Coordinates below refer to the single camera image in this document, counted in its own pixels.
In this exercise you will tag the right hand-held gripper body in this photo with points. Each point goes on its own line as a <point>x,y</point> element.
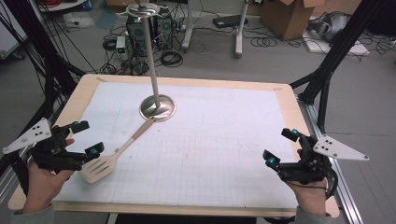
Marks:
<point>311,169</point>

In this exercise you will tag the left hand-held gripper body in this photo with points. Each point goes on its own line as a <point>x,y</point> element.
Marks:
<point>49,155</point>

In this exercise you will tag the beige slotted spatula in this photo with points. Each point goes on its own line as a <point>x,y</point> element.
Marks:
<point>130,142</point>

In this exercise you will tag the metal utensil stand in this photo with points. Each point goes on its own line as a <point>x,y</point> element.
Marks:
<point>159,109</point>

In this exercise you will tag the person's right hand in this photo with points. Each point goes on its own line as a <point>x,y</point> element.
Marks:
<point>311,196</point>

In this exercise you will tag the person's left hand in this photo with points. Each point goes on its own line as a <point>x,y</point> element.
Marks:
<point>43,186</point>

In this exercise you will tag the white grid paper mat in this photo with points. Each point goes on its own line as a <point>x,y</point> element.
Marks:
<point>202,143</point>

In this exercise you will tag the small white power unit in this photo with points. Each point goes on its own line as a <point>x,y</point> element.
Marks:
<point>120,43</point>

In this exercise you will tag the white foam board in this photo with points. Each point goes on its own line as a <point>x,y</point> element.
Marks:
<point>330,48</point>

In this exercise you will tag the clear plastic bag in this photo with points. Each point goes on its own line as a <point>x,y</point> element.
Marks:
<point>77,20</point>

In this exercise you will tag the white stand leg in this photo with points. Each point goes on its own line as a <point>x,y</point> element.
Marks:
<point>187,37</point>
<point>239,37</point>

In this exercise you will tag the brown cardboard box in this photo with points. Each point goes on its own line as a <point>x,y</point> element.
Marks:
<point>286,18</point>

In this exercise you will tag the grey plastic device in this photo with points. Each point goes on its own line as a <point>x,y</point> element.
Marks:
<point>333,26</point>

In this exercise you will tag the white round table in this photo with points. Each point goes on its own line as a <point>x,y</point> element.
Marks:
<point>62,5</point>

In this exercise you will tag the black computer tower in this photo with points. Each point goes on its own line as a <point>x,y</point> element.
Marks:
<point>165,31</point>

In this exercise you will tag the flat black box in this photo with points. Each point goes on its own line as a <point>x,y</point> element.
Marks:
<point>229,20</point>

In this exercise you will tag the aluminium rail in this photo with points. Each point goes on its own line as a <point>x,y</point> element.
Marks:
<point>345,193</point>

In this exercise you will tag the black metal frame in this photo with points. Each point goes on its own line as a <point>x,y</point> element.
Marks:
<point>336,56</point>
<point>46,56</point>

